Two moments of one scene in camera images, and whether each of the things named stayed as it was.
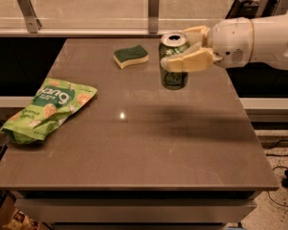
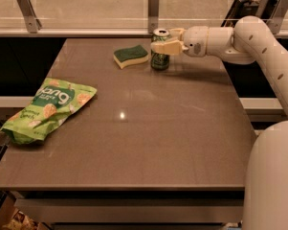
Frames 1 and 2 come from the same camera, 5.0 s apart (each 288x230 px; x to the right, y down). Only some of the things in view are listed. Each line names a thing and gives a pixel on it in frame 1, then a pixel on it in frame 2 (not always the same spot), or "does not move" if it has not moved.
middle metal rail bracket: (153, 11) does not move
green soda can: (173, 43) -> (159, 61)
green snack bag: (52, 104) does not move
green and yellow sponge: (123, 57) does not move
